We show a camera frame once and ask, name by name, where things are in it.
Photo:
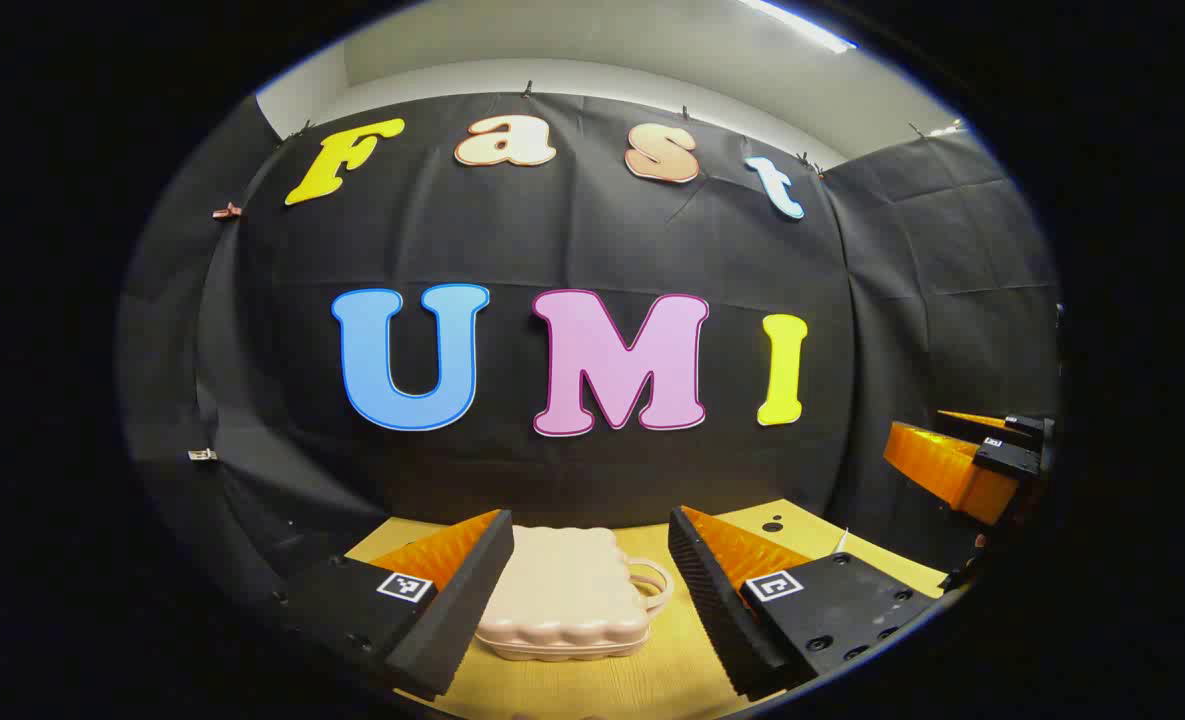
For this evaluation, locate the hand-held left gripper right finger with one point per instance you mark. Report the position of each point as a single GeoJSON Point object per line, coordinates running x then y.
{"type": "Point", "coordinates": [712, 600]}

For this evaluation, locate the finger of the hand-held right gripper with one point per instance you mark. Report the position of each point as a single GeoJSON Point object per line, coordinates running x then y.
{"type": "Point", "coordinates": [1022, 430]}
{"type": "Point", "coordinates": [942, 468]}

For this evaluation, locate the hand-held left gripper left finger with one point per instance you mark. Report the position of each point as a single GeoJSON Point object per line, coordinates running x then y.
{"type": "Point", "coordinates": [472, 590]}

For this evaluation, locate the beige pink suitcase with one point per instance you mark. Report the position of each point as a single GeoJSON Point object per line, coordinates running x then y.
{"type": "Point", "coordinates": [562, 590]}

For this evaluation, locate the white cloth clip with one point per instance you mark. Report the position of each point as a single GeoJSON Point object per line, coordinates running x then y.
{"type": "Point", "coordinates": [202, 455]}

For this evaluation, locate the black backdrop cloth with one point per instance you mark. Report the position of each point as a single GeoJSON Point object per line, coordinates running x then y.
{"type": "Point", "coordinates": [572, 240]}

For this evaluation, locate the pink cloth clip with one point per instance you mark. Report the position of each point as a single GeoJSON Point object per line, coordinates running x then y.
{"type": "Point", "coordinates": [227, 211]}

